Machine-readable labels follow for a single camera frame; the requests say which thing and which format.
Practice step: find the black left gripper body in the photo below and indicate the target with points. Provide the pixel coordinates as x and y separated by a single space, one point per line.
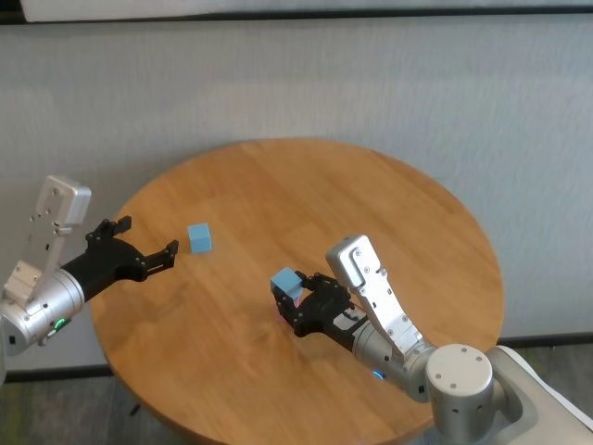
106 264

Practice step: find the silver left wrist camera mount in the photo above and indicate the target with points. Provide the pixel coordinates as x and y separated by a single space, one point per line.
69 199

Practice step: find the pink cube block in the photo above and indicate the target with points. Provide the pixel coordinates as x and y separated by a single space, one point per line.
299 302

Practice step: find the light blue cube block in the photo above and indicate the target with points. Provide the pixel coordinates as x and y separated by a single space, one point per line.
285 283
200 238

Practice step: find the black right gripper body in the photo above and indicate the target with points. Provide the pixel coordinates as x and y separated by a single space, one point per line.
329 315

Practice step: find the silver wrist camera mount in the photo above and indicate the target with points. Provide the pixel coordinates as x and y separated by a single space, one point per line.
370 287
69 199

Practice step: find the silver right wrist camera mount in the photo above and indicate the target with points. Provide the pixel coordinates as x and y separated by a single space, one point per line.
370 287

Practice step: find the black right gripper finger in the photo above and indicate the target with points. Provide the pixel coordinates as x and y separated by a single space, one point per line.
287 315
324 286

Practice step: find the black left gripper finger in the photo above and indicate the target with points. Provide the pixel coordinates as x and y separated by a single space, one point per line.
162 259
116 228

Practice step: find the white board with black frame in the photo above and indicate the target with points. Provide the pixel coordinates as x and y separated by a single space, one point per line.
92 7

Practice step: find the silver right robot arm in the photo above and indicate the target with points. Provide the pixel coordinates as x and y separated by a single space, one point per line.
458 375

